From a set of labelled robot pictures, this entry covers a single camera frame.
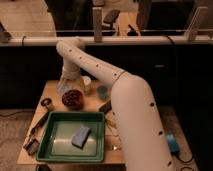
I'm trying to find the white cup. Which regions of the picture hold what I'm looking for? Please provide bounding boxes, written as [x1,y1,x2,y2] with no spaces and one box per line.
[83,76,91,94]

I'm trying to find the blue sponge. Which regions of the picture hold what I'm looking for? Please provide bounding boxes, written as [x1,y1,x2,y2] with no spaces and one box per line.
[71,126,91,148]

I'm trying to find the blue object on floor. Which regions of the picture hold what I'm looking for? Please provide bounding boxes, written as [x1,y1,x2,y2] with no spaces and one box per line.
[166,134,180,153]

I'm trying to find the black handled spatula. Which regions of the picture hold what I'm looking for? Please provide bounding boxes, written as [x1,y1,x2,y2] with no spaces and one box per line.
[23,112,49,156]

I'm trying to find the dark purple grapes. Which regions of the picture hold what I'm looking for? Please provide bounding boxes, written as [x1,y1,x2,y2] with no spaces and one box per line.
[62,90,82,106]

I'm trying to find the green plastic tray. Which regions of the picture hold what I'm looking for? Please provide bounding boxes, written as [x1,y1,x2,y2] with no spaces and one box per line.
[36,111,105,163]

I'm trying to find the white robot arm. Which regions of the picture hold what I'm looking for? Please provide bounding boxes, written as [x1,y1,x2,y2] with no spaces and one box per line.
[56,38,176,171]

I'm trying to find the clear plastic bag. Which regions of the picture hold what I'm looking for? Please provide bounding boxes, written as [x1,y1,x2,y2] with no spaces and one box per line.
[56,80,72,95]

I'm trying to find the black office chair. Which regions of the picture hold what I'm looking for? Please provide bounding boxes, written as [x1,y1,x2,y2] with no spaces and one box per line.
[103,9,120,30]

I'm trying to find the small round metal strainer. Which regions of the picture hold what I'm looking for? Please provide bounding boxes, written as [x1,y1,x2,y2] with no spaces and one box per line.
[41,98,54,111]

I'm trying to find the red bowl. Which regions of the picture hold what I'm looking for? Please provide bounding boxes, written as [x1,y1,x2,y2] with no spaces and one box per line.
[62,89,83,109]

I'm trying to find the small blue cup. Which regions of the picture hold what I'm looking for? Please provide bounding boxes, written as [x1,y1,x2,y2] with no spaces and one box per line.
[97,85,108,100]

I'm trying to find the black handled utensil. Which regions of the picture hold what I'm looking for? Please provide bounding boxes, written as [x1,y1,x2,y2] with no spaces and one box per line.
[99,101,112,114]

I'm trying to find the white horizontal rail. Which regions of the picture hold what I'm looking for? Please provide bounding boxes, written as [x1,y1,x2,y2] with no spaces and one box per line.
[0,35,213,46]

